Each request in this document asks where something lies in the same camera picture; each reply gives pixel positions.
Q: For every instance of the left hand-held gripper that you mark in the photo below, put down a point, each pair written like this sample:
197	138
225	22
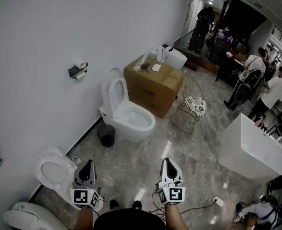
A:
79	196

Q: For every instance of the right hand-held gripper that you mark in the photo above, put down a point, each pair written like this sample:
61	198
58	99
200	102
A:
174	195

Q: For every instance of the person's left forearm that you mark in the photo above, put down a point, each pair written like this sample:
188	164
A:
83	219

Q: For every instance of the person's right forearm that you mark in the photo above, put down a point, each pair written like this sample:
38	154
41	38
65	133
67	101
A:
175	218

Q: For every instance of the white toilet with tank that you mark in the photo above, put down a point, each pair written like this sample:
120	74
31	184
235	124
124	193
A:
39	169

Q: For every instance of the white toilet with raised lid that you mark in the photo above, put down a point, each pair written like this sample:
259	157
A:
131	128

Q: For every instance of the white rounded smart toilet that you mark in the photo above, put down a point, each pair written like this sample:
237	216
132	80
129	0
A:
28	214

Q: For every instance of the white boxy smart toilet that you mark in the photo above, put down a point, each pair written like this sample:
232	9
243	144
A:
177	59

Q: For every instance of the small white round floor fixture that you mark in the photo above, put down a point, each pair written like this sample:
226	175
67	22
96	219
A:
76	160

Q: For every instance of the person's left black shoe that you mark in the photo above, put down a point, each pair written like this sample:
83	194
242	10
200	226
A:
114	204

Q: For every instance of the person's black shoe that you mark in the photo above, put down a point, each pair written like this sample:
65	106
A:
137	204
114	204

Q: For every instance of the black mesh waste bin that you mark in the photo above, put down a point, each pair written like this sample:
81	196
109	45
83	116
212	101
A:
106	138

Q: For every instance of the person's right black shoe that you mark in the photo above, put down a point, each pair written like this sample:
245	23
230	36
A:
137	204

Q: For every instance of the white power strip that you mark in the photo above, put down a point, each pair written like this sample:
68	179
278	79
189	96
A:
219	200

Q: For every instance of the person's black shirt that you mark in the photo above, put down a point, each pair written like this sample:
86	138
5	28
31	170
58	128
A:
131	220

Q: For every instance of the floral seat cushion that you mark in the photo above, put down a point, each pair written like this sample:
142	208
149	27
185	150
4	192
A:
196	105

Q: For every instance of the large brown cardboard box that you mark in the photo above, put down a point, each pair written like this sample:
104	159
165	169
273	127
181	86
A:
150	85

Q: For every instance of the dark purple object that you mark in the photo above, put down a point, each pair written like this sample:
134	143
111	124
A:
146	66

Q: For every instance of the small white box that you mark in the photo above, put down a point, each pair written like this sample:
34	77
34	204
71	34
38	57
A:
136	68

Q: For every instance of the dark wooden cabinet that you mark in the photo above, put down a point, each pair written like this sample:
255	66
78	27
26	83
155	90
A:
219	50

